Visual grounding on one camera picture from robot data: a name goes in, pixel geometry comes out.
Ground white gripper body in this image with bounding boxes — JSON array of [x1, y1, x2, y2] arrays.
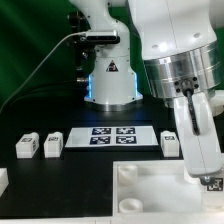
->
[[174, 92, 223, 178]]

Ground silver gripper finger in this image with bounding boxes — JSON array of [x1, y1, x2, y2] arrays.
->
[[200, 176, 214, 186]]

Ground white left obstacle block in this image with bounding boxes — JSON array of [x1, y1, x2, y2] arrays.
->
[[0, 168, 9, 197]]

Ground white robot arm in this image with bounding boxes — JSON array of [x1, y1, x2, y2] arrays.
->
[[69, 0, 223, 185]]

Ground white square tabletop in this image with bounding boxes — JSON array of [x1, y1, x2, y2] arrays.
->
[[112, 159, 224, 219]]

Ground grey camera on base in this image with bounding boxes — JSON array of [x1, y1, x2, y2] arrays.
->
[[80, 30, 120, 44]]

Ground white marker tag plate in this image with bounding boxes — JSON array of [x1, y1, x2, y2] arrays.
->
[[65, 126, 158, 148]]

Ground black cables behind base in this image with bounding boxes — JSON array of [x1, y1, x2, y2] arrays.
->
[[0, 79, 88, 111]]

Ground white camera cable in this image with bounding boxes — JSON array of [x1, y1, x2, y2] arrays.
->
[[0, 32, 88, 114]]

